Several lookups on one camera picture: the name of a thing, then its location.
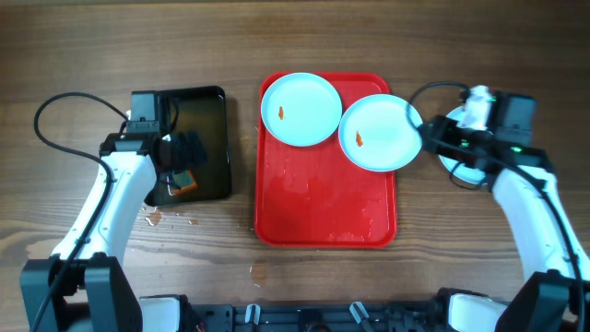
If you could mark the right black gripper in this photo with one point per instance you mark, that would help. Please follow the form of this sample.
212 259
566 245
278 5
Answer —
442 136

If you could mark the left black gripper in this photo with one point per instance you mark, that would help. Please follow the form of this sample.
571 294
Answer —
189 150

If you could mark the green and orange sponge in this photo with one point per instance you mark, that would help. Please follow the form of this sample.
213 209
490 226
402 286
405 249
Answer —
181 183

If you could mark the light blue plate bottom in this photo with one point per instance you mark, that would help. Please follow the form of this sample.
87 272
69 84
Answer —
462 172

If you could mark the light blue plate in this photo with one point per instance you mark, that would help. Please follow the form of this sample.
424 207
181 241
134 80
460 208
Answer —
462 172
301 109
379 133

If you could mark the light blue plate top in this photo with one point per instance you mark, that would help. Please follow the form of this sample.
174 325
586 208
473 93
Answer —
301 109

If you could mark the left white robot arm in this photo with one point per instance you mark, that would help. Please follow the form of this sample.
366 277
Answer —
81 286

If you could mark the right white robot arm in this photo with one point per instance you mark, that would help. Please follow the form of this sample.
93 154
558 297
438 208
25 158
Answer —
555 296

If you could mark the black rectangular water tray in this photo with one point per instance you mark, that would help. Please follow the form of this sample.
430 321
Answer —
202 110

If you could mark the red plastic tray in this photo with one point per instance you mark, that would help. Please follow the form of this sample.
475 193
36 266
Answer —
315 196

